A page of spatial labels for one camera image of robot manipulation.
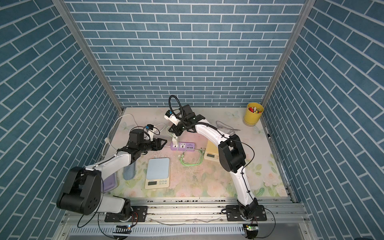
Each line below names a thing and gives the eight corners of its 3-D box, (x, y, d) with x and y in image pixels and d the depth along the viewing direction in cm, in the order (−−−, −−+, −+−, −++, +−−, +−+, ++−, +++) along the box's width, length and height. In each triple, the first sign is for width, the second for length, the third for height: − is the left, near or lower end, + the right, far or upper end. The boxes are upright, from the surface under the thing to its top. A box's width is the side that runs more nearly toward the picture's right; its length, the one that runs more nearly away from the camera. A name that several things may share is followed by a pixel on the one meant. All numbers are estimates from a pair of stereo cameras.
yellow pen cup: (244, 127, 113) (249, 113, 101) (241, 116, 120) (246, 102, 108) (258, 127, 113) (265, 113, 101) (255, 116, 120) (261, 102, 108)
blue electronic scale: (143, 188, 84) (141, 187, 81) (149, 159, 95) (148, 157, 93) (168, 188, 84) (168, 187, 81) (172, 159, 95) (172, 157, 93)
